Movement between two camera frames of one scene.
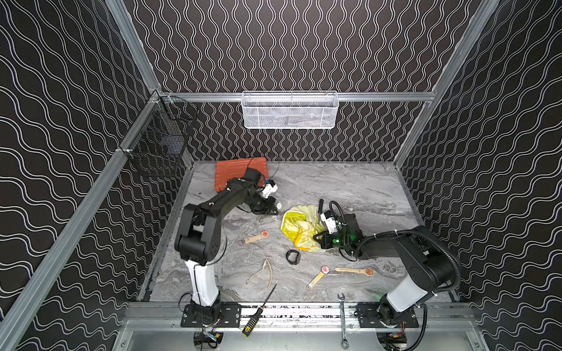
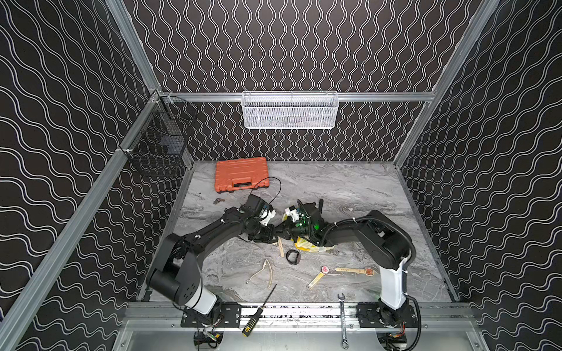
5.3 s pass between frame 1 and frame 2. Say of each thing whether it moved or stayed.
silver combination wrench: stayed
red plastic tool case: stayed
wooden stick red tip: stayed
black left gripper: moved
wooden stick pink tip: stayed
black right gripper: moved
